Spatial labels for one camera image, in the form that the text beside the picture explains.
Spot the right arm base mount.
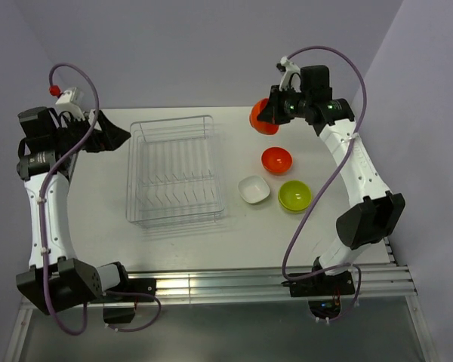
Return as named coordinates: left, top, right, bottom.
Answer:
left=282, top=271, right=356, bottom=298

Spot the green bowl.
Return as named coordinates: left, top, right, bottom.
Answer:
left=277, top=179, right=313, bottom=213

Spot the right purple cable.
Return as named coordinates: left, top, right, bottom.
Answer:
left=281, top=45, right=366, bottom=322

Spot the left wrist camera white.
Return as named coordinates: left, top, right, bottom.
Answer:
left=54, top=87, right=84, bottom=118

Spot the aluminium rail front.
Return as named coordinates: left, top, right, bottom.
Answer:
left=129, top=264, right=417, bottom=305

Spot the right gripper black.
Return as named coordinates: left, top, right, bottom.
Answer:
left=257, top=84, right=310, bottom=125

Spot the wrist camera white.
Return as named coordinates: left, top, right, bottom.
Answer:
left=54, top=87, right=84, bottom=118
left=276, top=57, right=300, bottom=91

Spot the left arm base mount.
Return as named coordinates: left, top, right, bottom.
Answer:
left=91, top=278, right=157, bottom=304

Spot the orange bowl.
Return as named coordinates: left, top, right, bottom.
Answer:
left=260, top=146, right=293, bottom=175
left=249, top=98, right=279, bottom=136

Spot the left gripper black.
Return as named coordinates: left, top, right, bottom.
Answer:
left=54, top=109, right=131, bottom=155

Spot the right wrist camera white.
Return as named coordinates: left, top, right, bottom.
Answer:
left=276, top=57, right=300, bottom=91

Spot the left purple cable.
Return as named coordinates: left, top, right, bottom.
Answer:
left=37, top=63, right=162, bottom=336

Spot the black box under rail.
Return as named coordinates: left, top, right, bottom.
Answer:
left=103, top=307, right=136, bottom=325

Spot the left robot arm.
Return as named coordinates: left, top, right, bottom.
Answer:
left=16, top=106, right=132, bottom=314

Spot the purple cable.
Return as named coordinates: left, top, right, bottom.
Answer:
left=281, top=45, right=366, bottom=322
left=37, top=63, right=162, bottom=336

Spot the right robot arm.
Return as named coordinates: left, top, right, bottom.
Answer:
left=250, top=60, right=405, bottom=294

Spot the wire dish rack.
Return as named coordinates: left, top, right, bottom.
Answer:
left=125, top=115, right=225, bottom=229

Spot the white square bowl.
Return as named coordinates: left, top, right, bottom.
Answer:
left=238, top=175, right=270, bottom=204

